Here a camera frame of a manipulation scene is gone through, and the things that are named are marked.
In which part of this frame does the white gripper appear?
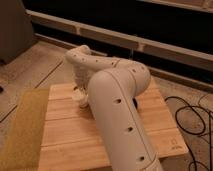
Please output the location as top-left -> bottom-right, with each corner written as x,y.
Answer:
74,65 -> 91,88

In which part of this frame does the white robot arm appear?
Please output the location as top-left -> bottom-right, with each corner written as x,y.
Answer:
66,45 -> 163,171

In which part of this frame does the black ceramic bowl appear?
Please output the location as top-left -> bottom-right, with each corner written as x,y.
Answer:
133,98 -> 138,109

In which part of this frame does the wooden table board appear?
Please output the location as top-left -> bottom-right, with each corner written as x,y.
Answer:
38,82 -> 188,171

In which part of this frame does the grey cabinet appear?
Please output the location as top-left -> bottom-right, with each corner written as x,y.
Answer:
0,0 -> 37,64

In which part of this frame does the yellow cloth mat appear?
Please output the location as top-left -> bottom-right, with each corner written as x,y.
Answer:
0,89 -> 49,171

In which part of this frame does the black cable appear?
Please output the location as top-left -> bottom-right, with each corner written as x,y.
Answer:
163,93 -> 213,171

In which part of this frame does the white window frame rail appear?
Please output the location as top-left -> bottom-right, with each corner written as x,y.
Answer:
27,10 -> 213,72

